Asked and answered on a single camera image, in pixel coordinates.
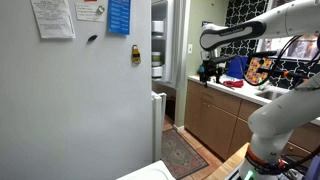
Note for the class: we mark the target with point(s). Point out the orange clamp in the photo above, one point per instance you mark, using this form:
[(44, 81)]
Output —
[(288, 74)]

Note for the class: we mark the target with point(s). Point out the steel sink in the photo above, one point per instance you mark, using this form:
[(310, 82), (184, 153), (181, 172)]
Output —
[(269, 95)]

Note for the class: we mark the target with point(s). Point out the silver clip magnet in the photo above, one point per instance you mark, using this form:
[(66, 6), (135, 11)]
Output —
[(100, 9)]

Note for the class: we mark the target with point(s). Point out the green jar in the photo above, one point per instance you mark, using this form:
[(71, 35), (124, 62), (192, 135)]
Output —
[(156, 56)]

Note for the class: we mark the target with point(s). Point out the kitchen window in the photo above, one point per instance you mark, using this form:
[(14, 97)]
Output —
[(301, 48)]

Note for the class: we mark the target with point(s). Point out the white wall light switch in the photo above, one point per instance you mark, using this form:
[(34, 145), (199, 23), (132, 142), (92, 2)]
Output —
[(190, 49)]

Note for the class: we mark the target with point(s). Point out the colourful patchwork pot holder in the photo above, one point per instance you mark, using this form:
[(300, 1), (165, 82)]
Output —
[(256, 71)]

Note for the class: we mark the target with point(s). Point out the white printed paper sheet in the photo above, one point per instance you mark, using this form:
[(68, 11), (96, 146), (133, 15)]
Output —
[(53, 18)]

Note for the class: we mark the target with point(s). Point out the large white fridge door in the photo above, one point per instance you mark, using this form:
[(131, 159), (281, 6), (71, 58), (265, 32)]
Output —
[(157, 126)]

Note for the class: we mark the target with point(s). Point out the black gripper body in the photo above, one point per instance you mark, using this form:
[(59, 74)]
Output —
[(211, 68)]

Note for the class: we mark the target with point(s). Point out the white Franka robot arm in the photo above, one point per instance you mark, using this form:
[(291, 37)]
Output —
[(286, 20)]

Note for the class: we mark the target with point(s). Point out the wooden kitchen base cabinets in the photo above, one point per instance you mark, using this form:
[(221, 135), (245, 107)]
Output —
[(213, 116)]

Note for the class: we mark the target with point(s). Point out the patterned floor rug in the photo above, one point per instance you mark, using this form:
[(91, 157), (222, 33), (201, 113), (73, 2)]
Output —
[(181, 155)]

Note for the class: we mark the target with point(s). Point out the blue bag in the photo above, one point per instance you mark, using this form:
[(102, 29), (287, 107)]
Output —
[(237, 68)]

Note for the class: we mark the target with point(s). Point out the small white note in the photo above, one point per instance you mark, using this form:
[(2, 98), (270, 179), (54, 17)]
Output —
[(87, 12)]

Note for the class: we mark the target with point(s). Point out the white freezer door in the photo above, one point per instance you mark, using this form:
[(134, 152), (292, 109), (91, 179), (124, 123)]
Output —
[(178, 43)]

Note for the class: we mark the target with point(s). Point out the white container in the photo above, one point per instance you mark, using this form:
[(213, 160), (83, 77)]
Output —
[(157, 26)]

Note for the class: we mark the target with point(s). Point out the red tool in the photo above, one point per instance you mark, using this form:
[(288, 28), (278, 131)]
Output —
[(235, 84)]

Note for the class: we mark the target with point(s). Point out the black oval magnet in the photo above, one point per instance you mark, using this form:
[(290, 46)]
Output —
[(92, 37)]

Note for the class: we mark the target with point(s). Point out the blue printed sheet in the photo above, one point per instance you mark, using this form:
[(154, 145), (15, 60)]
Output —
[(119, 16)]

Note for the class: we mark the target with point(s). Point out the white tub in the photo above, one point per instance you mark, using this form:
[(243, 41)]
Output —
[(157, 71)]

